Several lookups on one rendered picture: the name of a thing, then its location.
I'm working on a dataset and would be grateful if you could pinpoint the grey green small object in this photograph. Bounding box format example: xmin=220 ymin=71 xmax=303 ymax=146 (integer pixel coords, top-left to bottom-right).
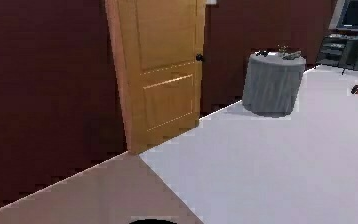
xmin=277 ymin=45 xmax=303 ymax=61

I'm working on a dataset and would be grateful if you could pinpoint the grey round draped table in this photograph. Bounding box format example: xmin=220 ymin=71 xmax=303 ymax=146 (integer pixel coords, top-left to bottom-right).
xmin=241 ymin=50 xmax=307 ymax=117

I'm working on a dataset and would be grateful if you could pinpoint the black television set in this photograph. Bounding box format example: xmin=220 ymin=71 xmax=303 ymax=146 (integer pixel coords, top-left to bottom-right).
xmin=329 ymin=0 xmax=358 ymax=32

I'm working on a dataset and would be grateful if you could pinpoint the dark grey television stand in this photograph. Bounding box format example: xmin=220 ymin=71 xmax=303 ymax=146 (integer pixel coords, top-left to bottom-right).
xmin=315 ymin=29 xmax=358 ymax=73

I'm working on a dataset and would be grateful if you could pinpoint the orange wooden room door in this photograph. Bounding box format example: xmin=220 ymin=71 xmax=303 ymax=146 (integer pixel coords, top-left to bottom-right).
xmin=105 ymin=0 xmax=207 ymax=155

